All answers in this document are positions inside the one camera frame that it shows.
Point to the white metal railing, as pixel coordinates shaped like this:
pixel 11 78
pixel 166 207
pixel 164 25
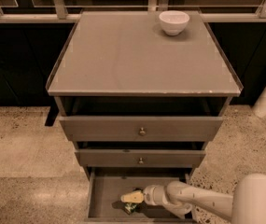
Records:
pixel 30 16

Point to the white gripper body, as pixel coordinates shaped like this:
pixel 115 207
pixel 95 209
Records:
pixel 151 193

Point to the green soda can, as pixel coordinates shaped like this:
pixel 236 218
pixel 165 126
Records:
pixel 129 208

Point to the grey drawer cabinet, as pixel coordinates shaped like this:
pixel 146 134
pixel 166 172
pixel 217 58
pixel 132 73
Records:
pixel 121 63

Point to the bottom grey drawer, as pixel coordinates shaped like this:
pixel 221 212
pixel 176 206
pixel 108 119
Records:
pixel 108 185

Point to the top grey drawer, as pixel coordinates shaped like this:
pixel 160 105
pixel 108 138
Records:
pixel 159 129

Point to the top brass knob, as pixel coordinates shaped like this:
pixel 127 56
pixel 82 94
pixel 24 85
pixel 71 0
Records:
pixel 142 131

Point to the middle grey drawer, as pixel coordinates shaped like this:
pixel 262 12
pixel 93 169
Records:
pixel 130 157

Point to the grey drawer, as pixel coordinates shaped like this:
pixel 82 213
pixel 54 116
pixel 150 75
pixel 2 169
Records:
pixel 159 129
pixel 130 157
pixel 108 185

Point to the white ceramic bowl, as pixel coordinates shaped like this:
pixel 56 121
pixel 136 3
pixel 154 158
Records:
pixel 173 22

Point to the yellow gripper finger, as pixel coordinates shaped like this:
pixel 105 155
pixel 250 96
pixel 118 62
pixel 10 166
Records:
pixel 133 197

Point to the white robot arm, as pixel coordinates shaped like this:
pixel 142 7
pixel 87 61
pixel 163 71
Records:
pixel 247 205

